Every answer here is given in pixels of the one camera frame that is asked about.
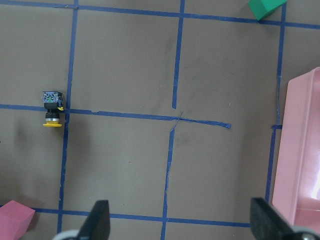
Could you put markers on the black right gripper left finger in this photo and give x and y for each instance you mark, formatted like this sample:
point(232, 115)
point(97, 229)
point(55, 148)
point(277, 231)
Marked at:
point(97, 225)

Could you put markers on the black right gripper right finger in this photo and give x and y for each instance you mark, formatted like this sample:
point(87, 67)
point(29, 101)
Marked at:
point(266, 223)

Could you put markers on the yellow push button switch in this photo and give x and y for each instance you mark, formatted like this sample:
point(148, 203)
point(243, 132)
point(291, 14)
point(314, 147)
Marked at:
point(53, 103)

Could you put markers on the pink plastic tray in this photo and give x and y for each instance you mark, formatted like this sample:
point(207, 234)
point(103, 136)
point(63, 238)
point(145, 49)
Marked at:
point(296, 193)

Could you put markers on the pink cube centre front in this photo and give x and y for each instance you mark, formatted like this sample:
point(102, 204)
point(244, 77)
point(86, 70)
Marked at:
point(15, 219)

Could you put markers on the green cube near tray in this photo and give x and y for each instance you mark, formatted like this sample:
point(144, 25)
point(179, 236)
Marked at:
point(263, 8)

